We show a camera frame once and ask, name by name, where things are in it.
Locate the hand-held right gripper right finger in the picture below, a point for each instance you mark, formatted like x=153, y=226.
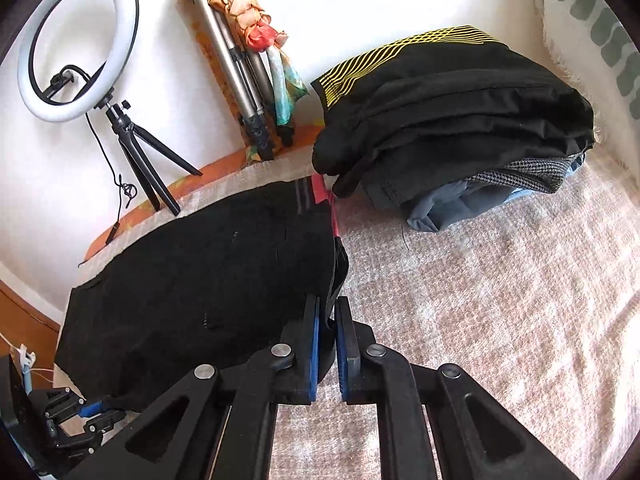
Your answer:
x=342, y=360

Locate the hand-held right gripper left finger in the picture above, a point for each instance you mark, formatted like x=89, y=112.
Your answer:
x=314, y=355

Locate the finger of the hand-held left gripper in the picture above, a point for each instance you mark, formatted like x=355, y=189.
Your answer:
x=102, y=421
x=92, y=406

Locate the black pants with red stripe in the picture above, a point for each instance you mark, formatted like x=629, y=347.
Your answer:
x=200, y=280

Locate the beige woven blanket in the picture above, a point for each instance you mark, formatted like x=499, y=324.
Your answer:
x=490, y=310

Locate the blue-grey folded garment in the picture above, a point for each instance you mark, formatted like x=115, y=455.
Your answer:
x=445, y=205

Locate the grey tweed folded garment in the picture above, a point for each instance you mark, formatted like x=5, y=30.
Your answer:
x=525, y=176

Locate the small black tripod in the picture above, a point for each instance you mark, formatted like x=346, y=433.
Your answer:
x=135, y=150

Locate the pile of folded dark clothes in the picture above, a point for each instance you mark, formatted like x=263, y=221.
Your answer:
x=450, y=110

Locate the silver folded tripod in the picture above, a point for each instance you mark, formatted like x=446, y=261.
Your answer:
x=227, y=65

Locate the colourful knotted scarf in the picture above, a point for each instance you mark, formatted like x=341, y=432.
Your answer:
x=250, y=25

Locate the white pillow green pattern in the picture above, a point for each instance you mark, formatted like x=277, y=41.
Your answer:
x=590, y=30

